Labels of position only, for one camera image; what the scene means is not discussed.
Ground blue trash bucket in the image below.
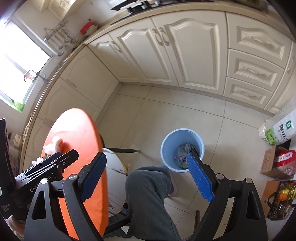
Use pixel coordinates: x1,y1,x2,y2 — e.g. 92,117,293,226
160,128,205,173

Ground cream kitchen cabinets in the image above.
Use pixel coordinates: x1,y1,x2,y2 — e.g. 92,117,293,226
20,3,295,170

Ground round orange table mat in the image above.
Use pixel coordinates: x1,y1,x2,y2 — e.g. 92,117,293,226
44,108,108,235

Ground cardboard box with oil bottle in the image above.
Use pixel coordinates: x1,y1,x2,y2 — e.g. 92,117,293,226
261,180,295,221

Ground white stool seat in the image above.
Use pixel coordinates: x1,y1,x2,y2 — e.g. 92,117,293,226
103,148,127,217

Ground cardboard box with red bag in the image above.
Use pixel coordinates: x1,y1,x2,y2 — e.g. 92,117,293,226
260,146,295,180

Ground chrome sink faucet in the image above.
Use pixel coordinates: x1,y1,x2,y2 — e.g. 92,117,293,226
23,70,49,84

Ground person's grey trouser leg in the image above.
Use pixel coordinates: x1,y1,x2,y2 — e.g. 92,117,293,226
104,165,182,241

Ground white green rice bag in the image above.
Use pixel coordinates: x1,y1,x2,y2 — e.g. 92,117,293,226
259,109,295,145

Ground hanging utensil rack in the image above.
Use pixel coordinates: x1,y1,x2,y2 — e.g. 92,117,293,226
43,19,80,57

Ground black gas stove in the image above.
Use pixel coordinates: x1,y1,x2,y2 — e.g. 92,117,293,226
110,0,213,15

